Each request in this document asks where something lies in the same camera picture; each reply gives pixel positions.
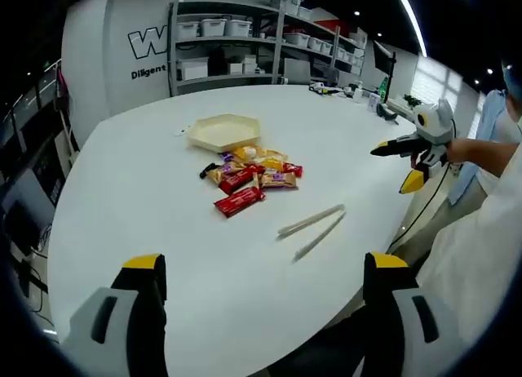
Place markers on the small white table item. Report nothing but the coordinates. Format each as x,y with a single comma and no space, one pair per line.
182,130

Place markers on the small black stand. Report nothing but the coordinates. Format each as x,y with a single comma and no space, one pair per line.
386,113

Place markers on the cream hexagonal container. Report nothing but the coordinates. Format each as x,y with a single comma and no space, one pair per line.
222,132

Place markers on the black monitor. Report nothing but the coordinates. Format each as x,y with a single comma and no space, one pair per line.
383,60

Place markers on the row of white storage boxes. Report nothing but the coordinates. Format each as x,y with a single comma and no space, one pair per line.
238,26

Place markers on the white spray bottle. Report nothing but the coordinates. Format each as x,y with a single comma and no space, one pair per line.
359,92

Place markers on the grey metal shelf rack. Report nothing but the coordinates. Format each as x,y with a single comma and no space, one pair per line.
281,46

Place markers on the grey flat panel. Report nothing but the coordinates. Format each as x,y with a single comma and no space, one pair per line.
297,72

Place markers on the small green plant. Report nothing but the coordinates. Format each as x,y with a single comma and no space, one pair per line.
412,100

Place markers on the pile of snack food packets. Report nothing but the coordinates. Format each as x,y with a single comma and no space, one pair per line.
244,177

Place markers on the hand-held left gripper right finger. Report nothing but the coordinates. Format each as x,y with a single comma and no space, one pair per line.
383,295

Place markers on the person's right hand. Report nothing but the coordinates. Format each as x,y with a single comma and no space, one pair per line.
456,150

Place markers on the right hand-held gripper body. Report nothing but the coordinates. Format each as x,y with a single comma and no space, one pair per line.
434,124

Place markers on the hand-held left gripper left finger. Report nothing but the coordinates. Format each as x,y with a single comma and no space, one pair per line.
122,332

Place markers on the green bottle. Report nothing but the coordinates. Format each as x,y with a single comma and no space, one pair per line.
384,89

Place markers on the dark equipment rack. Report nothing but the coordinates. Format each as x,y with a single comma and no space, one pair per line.
28,169

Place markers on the person in white coat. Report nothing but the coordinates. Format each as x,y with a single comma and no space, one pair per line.
477,263

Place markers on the pale food tongs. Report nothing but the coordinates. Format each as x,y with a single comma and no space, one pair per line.
314,221

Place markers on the large white cardboard box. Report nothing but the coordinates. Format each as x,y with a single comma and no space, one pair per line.
193,69

